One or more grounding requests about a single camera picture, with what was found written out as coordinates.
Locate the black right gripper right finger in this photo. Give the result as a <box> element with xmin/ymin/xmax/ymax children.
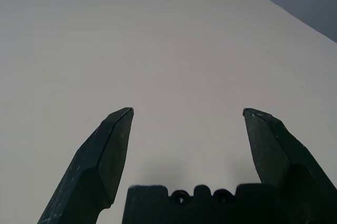
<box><xmin>242</xmin><ymin>108</ymin><xmax>337</xmax><ymax>224</ymax></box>

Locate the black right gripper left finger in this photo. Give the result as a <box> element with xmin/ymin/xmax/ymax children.
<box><xmin>36</xmin><ymin>107</ymin><xmax>134</xmax><ymax>224</ymax></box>

